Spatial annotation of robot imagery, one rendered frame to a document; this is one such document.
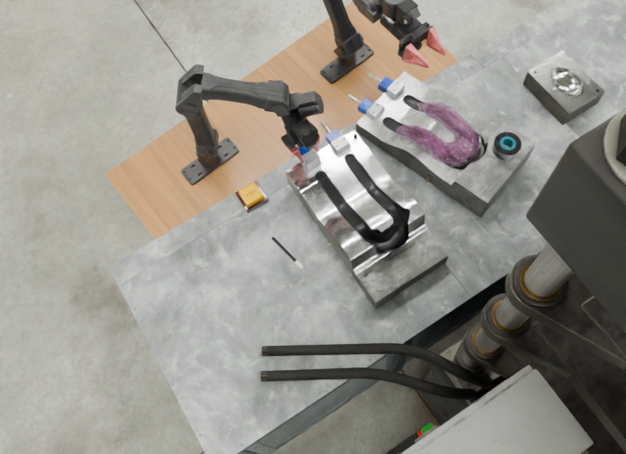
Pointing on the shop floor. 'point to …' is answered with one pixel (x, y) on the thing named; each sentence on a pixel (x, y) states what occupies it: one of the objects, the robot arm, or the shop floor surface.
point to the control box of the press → (506, 423)
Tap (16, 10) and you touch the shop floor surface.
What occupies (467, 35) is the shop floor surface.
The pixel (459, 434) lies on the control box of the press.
